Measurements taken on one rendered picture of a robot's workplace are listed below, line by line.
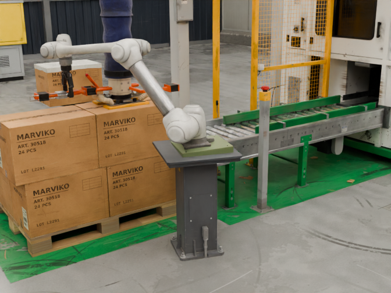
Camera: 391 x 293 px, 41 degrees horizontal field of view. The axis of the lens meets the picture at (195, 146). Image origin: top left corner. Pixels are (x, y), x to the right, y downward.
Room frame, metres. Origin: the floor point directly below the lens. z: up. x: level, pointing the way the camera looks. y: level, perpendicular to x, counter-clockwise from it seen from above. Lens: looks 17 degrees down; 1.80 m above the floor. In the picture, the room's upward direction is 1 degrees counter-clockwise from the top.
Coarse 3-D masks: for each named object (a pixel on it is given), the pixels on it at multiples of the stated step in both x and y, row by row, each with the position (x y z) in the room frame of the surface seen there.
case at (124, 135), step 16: (96, 112) 3.62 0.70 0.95; (112, 112) 3.64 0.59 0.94; (128, 112) 3.71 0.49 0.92; (144, 112) 3.78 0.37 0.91; (160, 112) 3.86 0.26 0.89; (112, 128) 3.63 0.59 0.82; (128, 128) 3.70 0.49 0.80; (144, 128) 3.78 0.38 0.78; (160, 128) 3.86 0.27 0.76; (112, 144) 3.63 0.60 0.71; (128, 144) 3.70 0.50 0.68; (144, 144) 3.78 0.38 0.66; (112, 160) 3.62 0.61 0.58; (128, 160) 3.70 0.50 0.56
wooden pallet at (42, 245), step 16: (0, 208) 4.02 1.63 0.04; (144, 208) 3.76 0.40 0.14; (160, 208) 3.88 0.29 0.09; (16, 224) 3.54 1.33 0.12; (112, 224) 3.61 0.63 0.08; (128, 224) 3.72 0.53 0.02; (144, 224) 3.76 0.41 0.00; (32, 240) 3.27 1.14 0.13; (48, 240) 3.33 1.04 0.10; (64, 240) 3.47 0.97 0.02; (80, 240) 3.47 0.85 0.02; (32, 256) 3.27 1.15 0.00
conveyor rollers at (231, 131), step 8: (296, 112) 5.24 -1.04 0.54; (304, 112) 5.26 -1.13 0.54; (312, 112) 5.28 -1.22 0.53; (320, 112) 5.21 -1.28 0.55; (248, 120) 4.90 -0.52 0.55; (256, 120) 4.93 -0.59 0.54; (272, 120) 4.89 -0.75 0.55; (208, 128) 4.66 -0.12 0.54; (216, 128) 4.70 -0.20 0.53; (224, 128) 4.62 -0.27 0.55; (232, 128) 4.66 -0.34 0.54; (240, 128) 4.60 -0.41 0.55; (248, 128) 4.61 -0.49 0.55; (224, 136) 4.36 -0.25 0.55; (232, 136) 4.38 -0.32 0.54; (240, 136) 4.41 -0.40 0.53
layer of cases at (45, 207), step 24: (120, 168) 3.66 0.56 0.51; (144, 168) 3.77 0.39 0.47; (168, 168) 3.89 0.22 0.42; (0, 192) 3.87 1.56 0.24; (24, 192) 3.28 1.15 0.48; (48, 192) 3.35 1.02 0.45; (72, 192) 3.45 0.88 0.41; (96, 192) 3.55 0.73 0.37; (120, 192) 3.66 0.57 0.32; (144, 192) 3.77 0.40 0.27; (168, 192) 3.89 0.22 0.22; (24, 216) 3.34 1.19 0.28; (48, 216) 3.34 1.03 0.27; (72, 216) 3.44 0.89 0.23; (96, 216) 3.54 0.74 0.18
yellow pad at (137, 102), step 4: (116, 100) 3.81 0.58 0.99; (136, 100) 3.88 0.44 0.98; (140, 100) 3.91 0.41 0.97; (144, 100) 3.95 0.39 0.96; (108, 104) 3.79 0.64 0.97; (116, 104) 3.79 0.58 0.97; (120, 104) 3.78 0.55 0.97; (124, 104) 3.79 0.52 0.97; (128, 104) 3.81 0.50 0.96; (132, 104) 3.82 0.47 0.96; (136, 104) 3.84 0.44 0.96; (140, 104) 3.86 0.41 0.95; (144, 104) 3.88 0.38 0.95; (108, 108) 3.71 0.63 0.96; (112, 108) 3.72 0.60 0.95; (116, 108) 3.74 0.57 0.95
